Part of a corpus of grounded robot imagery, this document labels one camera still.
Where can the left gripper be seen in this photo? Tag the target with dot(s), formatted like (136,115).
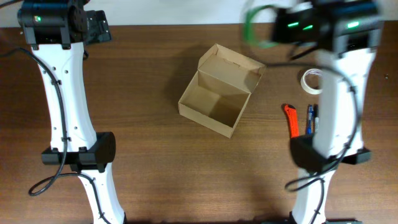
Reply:
(101,30)

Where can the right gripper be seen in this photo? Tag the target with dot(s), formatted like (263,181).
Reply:
(277,20)

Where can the green tape roll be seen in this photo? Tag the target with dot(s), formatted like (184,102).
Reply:
(249,34)

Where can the white tape roll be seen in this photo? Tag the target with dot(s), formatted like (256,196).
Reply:
(305,86)

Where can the black white marker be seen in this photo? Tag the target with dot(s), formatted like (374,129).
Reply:
(315,117)

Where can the blue pen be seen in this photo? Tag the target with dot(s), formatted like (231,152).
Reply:
(309,119)

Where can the orange utility knife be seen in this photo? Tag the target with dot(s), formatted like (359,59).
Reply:
(292,119)

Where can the brown cardboard box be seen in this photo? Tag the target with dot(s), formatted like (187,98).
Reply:
(220,89)

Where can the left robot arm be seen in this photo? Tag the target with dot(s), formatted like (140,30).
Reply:
(57,33)

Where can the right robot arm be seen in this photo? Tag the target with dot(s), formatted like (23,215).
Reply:
(345,36)

